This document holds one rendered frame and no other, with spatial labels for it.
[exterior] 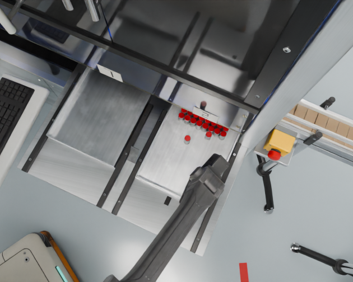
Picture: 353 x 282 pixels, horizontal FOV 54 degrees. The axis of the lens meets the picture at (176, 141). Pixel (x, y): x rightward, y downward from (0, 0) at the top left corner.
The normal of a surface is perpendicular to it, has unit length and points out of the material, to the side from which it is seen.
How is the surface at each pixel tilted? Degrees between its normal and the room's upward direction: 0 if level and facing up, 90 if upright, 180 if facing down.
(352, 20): 90
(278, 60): 90
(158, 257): 31
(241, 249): 0
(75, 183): 0
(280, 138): 0
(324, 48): 90
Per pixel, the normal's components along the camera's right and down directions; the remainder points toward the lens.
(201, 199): 0.49, -0.40
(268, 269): 0.02, -0.25
